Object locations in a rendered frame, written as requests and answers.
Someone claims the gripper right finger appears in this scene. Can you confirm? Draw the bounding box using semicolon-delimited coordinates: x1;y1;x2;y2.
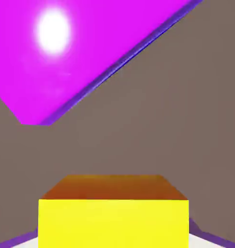
188;217;235;248

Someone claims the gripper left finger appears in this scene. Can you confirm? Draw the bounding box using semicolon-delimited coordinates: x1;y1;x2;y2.
0;228;39;248

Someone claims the small yellow cube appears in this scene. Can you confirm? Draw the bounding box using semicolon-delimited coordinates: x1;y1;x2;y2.
38;174;190;248

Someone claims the large magenta box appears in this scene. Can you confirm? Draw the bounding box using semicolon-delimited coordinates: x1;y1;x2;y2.
0;0;204;127

